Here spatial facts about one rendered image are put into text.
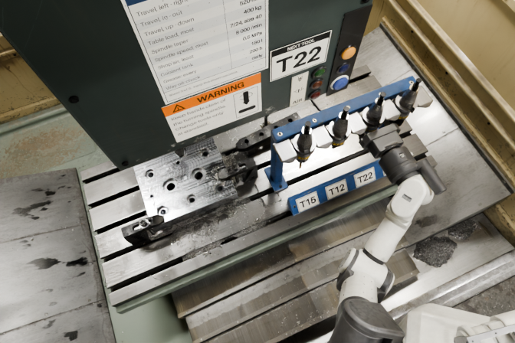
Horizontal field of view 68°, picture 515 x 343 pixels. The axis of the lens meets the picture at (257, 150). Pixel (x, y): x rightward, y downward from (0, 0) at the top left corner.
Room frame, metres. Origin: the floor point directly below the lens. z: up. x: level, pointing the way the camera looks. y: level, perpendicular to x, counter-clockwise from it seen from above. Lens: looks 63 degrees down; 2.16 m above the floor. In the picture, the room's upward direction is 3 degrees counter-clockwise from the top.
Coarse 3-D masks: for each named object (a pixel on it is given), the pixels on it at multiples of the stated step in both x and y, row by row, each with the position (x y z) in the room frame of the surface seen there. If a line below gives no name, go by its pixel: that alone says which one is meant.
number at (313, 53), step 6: (324, 42) 0.40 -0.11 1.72; (306, 48) 0.39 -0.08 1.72; (312, 48) 0.39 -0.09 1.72; (318, 48) 0.39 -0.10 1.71; (324, 48) 0.40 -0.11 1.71; (294, 54) 0.38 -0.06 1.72; (300, 54) 0.38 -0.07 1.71; (306, 54) 0.39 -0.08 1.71; (312, 54) 0.39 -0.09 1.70; (318, 54) 0.39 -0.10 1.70; (294, 60) 0.38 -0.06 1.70; (300, 60) 0.38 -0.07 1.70; (306, 60) 0.39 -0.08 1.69; (312, 60) 0.39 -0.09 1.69; (318, 60) 0.40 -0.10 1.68; (294, 66) 0.38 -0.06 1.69; (300, 66) 0.38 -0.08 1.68
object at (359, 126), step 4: (356, 112) 0.59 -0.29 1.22; (352, 116) 0.57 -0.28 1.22; (356, 116) 0.57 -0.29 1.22; (360, 116) 0.57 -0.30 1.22; (352, 120) 0.56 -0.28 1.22; (356, 120) 0.56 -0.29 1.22; (360, 120) 0.56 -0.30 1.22; (352, 124) 0.55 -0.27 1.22; (356, 124) 0.54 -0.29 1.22; (360, 124) 0.54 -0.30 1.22; (364, 124) 0.54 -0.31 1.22; (352, 128) 0.53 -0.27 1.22; (356, 128) 0.53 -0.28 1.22; (360, 128) 0.53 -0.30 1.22; (364, 128) 0.53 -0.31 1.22; (352, 132) 0.52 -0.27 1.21; (356, 132) 0.52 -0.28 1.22; (360, 132) 0.52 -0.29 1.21
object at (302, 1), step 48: (0, 0) 0.28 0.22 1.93; (48, 0) 0.29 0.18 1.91; (96, 0) 0.30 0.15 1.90; (288, 0) 0.38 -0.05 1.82; (336, 0) 0.40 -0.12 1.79; (48, 48) 0.28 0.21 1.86; (96, 48) 0.30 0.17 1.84; (96, 96) 0.28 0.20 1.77; (144, 96) 0.30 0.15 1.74; (288, 96) 0.38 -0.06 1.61; (144, 144) 0.29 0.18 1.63
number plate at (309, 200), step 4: (312, 192) 0.44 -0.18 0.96; (316, 192) 0.44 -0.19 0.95; (304, 196) 0.43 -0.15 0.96; (308, 196) 0.43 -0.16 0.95; (312, 196) 0.43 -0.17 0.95; (316, 196) 0.43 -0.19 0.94; (296, 200) 0.42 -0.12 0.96; (300, 200) 0.42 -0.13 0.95; (304, 200) 0.42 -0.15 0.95; (308, 200) 0.42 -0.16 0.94; (312, 200) 0.42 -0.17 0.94; (316, 200) 0.42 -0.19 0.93; (300, 204) 0.41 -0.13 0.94; (304, 204) 0.41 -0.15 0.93; (308, 204) 0.41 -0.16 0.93; (312, 204) 0.41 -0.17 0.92; (316, 204) 0.41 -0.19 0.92; (300, 208) 0.40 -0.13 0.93; (304, 208) 0.40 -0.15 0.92
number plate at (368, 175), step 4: (368, 168) 0.52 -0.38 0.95; (372, 168) 0.52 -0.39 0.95; (360, 172) 0.50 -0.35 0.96; (364, 172) 0.50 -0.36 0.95; (368, 172) 0.51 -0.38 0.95; (372, 172) 0.51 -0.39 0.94; (356, 176) 0.49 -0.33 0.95; (360, 176) 0.49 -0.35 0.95; (364, 176) 0.49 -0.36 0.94; (368, 176) 0.50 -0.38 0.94; (372, 176) 0.50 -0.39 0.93; (356, 180) 0.48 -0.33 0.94; (360, 180) 0.48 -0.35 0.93; (364, 180) 0.49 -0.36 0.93; (368, 180) 0.49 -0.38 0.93; (372, 180) 0.49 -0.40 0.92; (356, 184) 0.47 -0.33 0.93; (360, 184) 0.47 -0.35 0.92; (364, 184) 0.48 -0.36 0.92
